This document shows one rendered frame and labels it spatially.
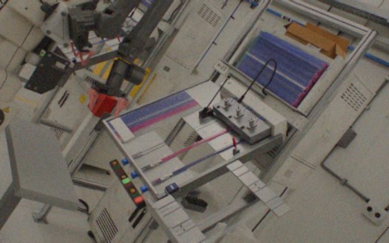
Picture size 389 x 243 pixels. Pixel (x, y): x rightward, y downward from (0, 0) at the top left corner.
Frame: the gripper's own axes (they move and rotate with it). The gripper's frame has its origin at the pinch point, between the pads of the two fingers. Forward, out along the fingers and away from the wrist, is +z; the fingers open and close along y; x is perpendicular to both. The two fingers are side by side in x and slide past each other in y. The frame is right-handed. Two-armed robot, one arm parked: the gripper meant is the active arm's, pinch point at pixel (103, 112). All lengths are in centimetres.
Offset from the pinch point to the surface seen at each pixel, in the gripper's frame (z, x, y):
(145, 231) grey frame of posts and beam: 41, -41, -22
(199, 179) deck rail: 12, -47, -37
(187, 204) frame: 27, -78, -33
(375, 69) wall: -121, -201, -136
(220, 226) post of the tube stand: 28, -33, -53
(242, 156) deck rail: -5, -55, -53
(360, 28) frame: -83, -55, -88
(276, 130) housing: -23, -62, -65
